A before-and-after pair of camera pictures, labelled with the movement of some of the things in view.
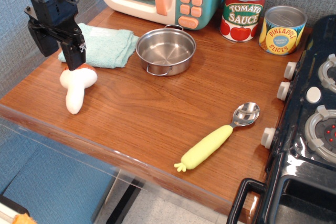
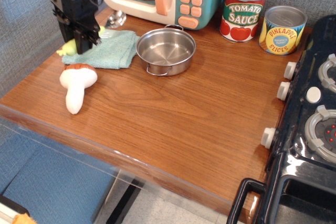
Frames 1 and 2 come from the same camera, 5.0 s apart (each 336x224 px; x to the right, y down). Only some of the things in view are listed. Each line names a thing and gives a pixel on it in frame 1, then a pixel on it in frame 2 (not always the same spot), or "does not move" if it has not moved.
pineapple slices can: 282,27 does not move
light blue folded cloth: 104,48 does not move
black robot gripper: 53,9 → 76,7
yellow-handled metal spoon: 246,114 → 115,20
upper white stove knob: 289,70 does not move
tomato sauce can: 244,2 does not move
